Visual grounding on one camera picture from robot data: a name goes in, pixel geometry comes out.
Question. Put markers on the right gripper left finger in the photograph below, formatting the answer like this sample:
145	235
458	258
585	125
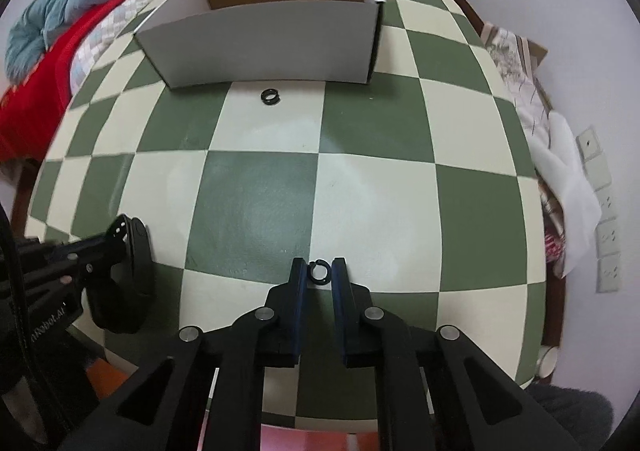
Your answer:
203	390

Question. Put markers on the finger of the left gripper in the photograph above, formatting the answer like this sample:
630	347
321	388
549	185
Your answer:
119	275

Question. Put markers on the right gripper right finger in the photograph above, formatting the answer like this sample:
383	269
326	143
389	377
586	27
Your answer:
436	390

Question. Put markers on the white cup on floor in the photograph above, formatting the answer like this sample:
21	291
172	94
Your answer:
546	361

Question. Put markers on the dark grey fuzzy stool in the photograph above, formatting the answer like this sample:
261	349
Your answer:
586	415

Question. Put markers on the red bed sheet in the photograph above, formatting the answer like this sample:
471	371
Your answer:
31	111

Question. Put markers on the green checkered tablecloth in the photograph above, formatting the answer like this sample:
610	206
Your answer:
421	180

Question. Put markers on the white power strip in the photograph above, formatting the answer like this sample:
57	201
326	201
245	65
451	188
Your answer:
595	165

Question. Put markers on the white plastic sheet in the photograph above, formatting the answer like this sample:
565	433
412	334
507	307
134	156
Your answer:
560	165

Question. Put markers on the white cardboard box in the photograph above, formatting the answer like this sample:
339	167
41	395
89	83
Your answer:
196	42

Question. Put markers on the floral patterned cloth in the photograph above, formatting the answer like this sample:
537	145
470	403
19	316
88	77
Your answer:
517	58

